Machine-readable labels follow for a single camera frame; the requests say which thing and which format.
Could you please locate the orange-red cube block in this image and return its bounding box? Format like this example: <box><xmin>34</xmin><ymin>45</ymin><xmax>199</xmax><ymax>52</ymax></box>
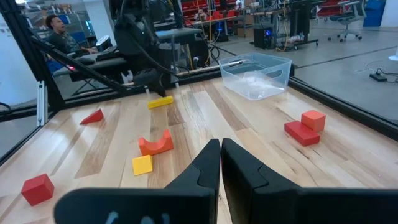
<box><xmin>300</xmin><ymin>109</ymin><xmax>327</xmax><ymax>133</ymax></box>

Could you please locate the black power strip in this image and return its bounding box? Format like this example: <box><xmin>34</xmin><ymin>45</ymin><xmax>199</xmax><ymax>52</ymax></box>
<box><xmin>369</xmin><ymin>68</ymin><xmax>389</xmax><ymax>83</ymax></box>

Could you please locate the orange arch block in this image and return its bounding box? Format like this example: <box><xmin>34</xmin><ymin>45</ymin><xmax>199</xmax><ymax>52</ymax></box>
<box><xmin>138</xmin><ymin>129</ymin><xmax>175</xmax><ymax>157</ymax></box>

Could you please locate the red cube block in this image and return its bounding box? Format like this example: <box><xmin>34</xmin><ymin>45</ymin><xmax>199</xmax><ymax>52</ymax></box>
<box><xmin>21</xmin><ymin>173</ymin><xmax>55</xmax><ymax>207</ymax></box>

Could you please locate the black computer tower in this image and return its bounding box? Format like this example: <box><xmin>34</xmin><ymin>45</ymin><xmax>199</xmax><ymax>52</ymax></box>
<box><xmin>252</xmin><ymin>27</ymin><xmax>275</xmax><ymax>50</ymax></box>

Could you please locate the yellow long block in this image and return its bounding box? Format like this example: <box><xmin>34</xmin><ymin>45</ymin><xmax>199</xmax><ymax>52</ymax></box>
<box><xmin>147</xmin><ymin>95</ymin><xmax>174</xmax><ymax>110</ymax></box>

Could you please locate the clear plastic bin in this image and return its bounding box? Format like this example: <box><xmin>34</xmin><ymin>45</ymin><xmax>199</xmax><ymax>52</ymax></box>
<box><xmin>219</xmin><ymin>52</ymin><xmax>292</xmax><ymax>101</ymax></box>

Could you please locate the grey office chair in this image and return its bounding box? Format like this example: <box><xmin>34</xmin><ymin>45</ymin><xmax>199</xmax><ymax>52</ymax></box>
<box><xmin>327</xmin><ymin>0</ymin><xmax>367</xmax><ymax>43</ymax></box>

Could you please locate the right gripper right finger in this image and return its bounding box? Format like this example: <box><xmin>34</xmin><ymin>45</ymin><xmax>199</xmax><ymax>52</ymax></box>
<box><xmin>221</xmin><ymin>138</ymin><xmax>398</xmax><ymax>224</ymax></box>

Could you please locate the black table edge rail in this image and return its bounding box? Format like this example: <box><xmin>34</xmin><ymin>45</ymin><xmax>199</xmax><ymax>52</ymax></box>
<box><xmin>288</xmin><ymin>76</ymin><xmax>398</xmax><ymax>142</ymax></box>

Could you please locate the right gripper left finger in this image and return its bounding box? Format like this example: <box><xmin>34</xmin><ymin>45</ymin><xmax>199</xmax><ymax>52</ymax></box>
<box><xmin>53</xmin><ymin>138</ymin><xmax>221</xmax><ymax>224</ymax></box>

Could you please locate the white frame bracket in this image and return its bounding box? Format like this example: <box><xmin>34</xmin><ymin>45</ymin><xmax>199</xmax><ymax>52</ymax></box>
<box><xmin>36</xmin><ymin>80</ymin><xmax>49</xmax><ymax>127</ymax></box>

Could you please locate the black frame post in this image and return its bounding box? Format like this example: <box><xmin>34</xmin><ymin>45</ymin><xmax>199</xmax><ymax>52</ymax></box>
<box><xmin>0</xmin><ymin>0</ymin><xmax>66</xmax><ymax>111</ymax></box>

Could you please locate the yellow wedge block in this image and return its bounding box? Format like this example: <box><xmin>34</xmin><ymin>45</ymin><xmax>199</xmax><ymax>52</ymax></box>
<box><xmin>132</xmin><ymin>154</ymin><xmax>154</xmax><ymax>177</ymax></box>

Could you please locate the red rectangular block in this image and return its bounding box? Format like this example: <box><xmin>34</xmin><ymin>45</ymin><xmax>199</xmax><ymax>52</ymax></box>
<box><xmin>284</xmin><ymin>120</ymin><xmax>322</xmax><ymax>147</ymax></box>

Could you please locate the red triangular block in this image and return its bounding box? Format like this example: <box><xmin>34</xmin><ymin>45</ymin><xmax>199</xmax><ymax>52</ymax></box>
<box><xmin>79</xmin><ymin>108</ymin><xmax>105</xmax><ymax>126</ymax></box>

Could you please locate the black diagonal frame brace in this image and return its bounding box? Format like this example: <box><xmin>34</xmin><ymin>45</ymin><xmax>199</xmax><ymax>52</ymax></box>
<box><xmin>30</xmin><ymin>36</ymin><xmax>129</xmax><ymax>93</ymax></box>

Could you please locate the person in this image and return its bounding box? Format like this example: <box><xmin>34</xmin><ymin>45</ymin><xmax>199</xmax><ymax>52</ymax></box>
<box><xmin>193</xmin><ymin>8</ymin><xmax>208</xmax><ymax>22</ymax></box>
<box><xmin>45</xmin><ymin>14</ymin><xmax>99</xmax><ymax>59</ymax></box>

